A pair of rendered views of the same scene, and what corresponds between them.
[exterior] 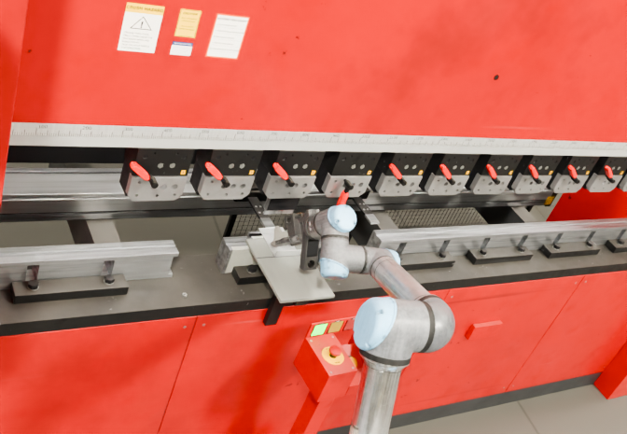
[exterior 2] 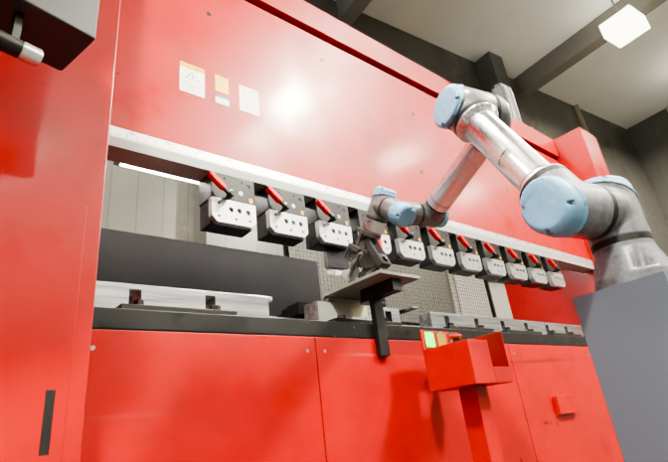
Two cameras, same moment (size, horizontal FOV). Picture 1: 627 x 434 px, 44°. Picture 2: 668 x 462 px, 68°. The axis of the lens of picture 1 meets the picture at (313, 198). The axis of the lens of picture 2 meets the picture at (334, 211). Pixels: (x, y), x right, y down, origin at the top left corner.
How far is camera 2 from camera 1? 185 cm
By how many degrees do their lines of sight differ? 56
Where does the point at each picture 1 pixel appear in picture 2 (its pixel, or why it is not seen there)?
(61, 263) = (163, 291)
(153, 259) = (250, 301)
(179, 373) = (325, 435)
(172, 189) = (247, 215)
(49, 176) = not seen: hidden behind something
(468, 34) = (389, 137)
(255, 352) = (389, 407)
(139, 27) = (191, 78)
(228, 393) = not seen: outside the picture
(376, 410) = (505, 130)
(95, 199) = not seen: hidden behind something
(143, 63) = (199, 103)
